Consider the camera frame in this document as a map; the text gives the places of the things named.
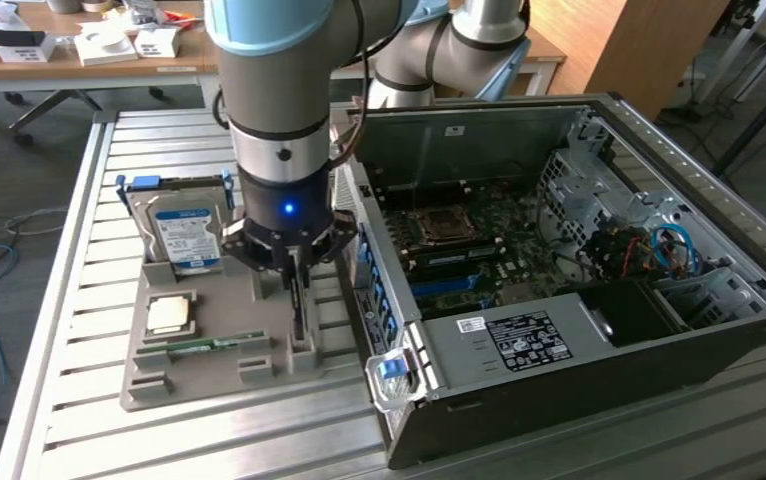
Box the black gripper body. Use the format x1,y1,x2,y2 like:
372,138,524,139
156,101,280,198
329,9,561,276
240,169,334,272

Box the hard disk in blue carrier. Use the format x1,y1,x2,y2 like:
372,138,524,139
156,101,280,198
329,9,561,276
113,169,237,276

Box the grey plastic parts rack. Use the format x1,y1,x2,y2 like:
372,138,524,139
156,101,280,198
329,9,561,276
118,209,330,414

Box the metal CPU socket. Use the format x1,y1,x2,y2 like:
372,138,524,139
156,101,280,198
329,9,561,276
408,207,481,245

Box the silver CPU chip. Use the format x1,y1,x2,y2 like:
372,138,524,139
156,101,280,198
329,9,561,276
145,295,194,335

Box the green RAM stick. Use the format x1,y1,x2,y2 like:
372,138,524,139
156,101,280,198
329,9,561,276
414,244,501,266
136,329,268,357

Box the blue expansion slot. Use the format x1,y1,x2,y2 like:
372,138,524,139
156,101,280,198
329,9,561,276
412,277,479,297

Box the green motherboard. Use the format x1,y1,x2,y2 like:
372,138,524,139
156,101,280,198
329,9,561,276
378,179,584,321

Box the grey power supply with label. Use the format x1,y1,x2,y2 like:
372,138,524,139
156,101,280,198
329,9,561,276
418,292,615,391

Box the small white labelled box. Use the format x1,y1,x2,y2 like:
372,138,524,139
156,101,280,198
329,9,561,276
133,28,181,59

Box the orange packet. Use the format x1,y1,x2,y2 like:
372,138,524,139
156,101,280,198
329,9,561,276
161,10,198,31

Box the white box with tape roll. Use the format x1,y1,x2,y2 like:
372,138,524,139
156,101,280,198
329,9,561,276
74,22,138,66

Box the open black PC case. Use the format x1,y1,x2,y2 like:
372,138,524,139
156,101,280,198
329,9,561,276
314,92,766,471

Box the white box with black lid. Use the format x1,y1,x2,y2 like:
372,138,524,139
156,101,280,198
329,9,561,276
0,30,57,64

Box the wooden cabinet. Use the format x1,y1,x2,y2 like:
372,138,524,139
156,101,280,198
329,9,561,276
529,0,735,121

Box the grey metal disk bay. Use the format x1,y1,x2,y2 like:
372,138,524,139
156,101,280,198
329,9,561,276
652,264,766,331

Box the black camera cable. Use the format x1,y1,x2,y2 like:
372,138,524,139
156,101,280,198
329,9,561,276
325,0,384,169

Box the clear case handle blue clip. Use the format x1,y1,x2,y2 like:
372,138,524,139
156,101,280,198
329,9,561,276
362,347,425,412

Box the grey floor cable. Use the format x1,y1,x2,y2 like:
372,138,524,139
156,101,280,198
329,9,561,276
0,207,68,239

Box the red and black wire bundle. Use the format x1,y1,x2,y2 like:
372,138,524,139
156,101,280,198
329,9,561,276
581,227,657,281

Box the blue disk wire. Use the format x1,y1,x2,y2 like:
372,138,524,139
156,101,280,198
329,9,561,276
648,224,704,279

